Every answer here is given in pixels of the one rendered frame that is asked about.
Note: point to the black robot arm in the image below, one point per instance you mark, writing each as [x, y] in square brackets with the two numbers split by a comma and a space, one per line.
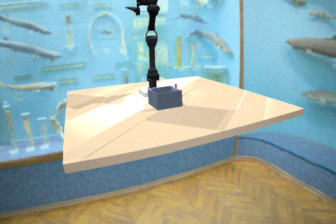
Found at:
[152, 75]

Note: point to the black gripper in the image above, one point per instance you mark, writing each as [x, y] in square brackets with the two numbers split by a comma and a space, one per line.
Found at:
[137, 9]

